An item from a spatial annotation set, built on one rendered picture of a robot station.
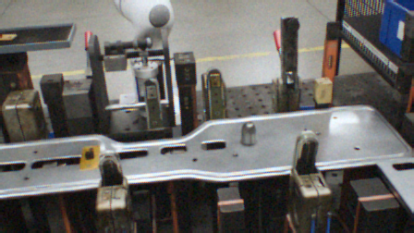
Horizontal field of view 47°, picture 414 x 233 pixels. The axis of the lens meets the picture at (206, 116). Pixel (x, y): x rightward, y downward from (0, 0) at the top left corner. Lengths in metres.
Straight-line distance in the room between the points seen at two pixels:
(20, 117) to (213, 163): 0.45
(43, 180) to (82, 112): 0.23
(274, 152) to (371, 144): 0.21
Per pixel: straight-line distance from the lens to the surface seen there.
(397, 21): 1.42
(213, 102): 1.13
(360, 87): 1.97
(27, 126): 1.15
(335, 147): 1.03
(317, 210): 0.86
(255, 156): 0.99
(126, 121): 1.22
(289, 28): 1.08
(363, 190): 0.96
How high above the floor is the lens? 1.57
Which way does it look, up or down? 30 degrees down
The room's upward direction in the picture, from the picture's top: 3 degrees counter-clockwise
